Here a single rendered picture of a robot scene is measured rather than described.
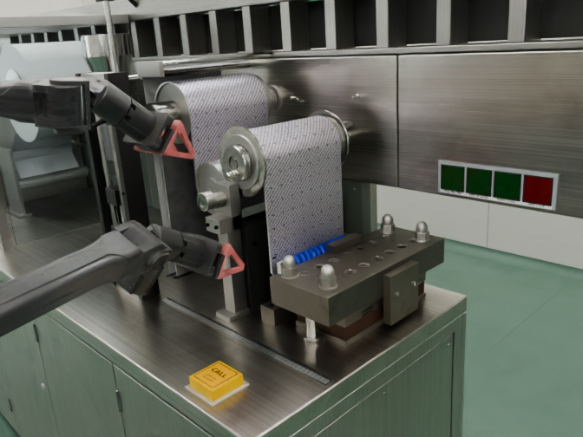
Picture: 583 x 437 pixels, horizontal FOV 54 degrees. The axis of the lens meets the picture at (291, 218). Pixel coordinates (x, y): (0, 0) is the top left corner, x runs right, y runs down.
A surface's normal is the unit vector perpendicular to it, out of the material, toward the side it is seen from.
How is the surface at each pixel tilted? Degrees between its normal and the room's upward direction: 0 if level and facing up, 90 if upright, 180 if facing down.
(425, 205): 90
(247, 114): 92
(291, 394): 0
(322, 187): 90
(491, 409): 0
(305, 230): 90
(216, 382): 0
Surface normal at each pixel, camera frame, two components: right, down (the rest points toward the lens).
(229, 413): -0.06, -0.95
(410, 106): -0.71, 0.26
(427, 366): 0.70, 0.18
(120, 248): 0.44, -0.76
